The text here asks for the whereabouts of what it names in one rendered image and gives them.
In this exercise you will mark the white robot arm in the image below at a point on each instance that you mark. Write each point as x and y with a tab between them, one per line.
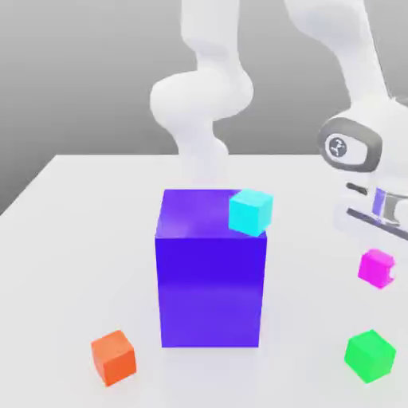
210	92

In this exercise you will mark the small green cube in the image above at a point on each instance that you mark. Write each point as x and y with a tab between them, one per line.
369	356

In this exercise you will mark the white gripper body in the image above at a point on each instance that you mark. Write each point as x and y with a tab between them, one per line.
353	223

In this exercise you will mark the small magenta cube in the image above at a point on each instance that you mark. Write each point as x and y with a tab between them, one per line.
374	269

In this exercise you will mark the small orange cube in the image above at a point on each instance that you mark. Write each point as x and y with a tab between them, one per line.
114	358

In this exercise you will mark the small cyan cube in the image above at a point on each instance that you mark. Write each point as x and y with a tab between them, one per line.
250	213

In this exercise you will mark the large blue box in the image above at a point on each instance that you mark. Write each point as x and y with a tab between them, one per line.
210	287

